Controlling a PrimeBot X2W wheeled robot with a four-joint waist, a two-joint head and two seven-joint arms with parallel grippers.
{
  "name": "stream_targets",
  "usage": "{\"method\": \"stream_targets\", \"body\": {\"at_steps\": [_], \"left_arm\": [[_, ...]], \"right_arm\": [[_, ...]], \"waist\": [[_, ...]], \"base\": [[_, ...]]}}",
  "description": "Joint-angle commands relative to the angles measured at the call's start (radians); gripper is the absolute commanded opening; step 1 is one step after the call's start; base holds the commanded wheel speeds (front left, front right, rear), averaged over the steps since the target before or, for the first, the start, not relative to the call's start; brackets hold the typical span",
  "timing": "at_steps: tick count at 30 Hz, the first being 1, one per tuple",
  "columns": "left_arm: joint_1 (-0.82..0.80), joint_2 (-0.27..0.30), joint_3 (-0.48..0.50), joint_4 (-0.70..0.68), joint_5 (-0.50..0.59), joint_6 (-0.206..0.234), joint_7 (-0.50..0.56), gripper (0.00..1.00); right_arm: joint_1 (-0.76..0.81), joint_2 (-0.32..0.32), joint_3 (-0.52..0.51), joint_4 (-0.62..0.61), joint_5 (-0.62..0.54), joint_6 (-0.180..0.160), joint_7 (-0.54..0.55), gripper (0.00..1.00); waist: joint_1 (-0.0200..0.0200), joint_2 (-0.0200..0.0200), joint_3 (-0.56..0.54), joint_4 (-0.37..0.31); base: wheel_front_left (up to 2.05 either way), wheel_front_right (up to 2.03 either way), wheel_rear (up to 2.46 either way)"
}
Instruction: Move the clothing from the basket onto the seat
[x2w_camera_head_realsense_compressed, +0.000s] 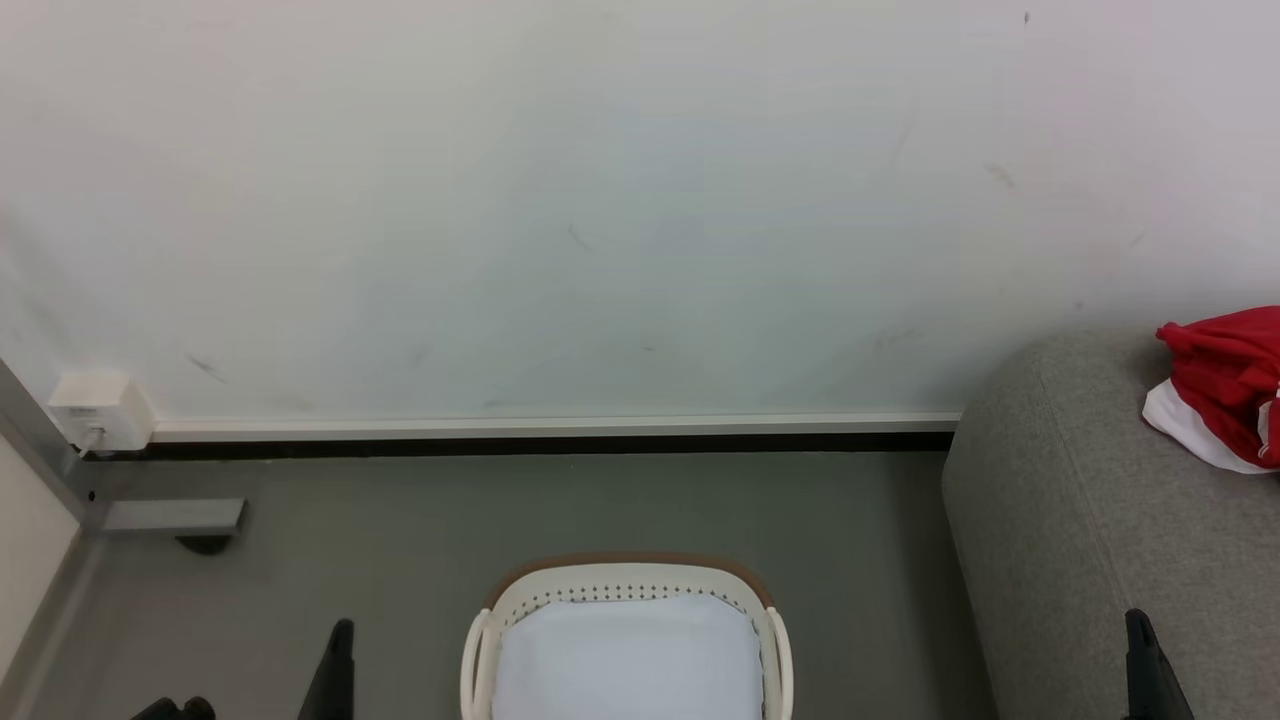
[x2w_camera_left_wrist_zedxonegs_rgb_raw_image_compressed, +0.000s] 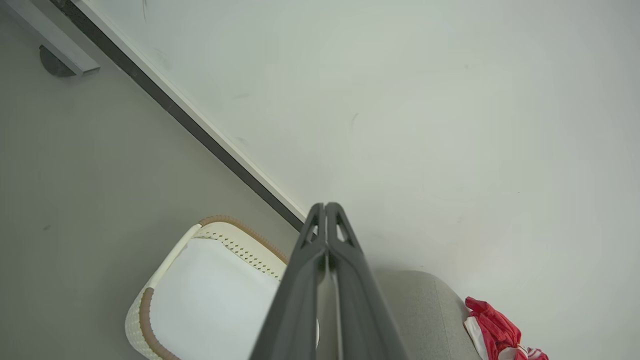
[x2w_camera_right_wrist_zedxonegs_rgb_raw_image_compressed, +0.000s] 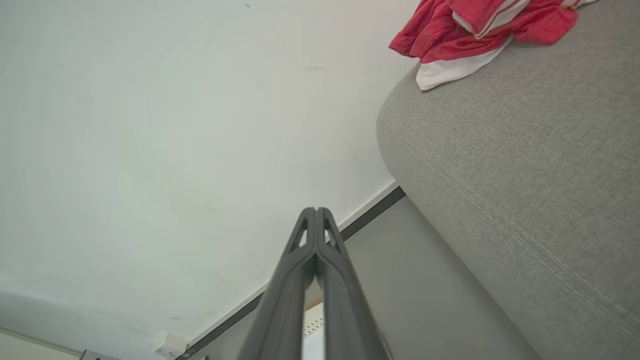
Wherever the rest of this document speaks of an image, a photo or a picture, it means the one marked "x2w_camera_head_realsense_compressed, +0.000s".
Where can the red and white garment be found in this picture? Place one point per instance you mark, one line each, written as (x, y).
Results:
(1225, 380)

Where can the grey metal door frame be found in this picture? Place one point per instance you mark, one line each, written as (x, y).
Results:
(40, 450)

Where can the grey fabric sofa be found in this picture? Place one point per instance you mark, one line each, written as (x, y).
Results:
(1080, 560)

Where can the white and black baseboard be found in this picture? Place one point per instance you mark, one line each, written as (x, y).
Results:
(550, 436)

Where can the pale white cloth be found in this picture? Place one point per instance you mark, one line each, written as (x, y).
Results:
(625, 660)

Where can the white perforated laundry basket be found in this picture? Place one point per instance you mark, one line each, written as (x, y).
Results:
(625, 578)

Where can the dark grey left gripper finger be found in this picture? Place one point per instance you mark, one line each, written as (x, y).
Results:
(322, 685)
(347, 675)

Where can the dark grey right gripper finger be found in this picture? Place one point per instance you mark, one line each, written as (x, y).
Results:
(1172, 695)
(1140, 670)

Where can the white wall socket box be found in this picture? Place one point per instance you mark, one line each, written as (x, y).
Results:
(100, 408)

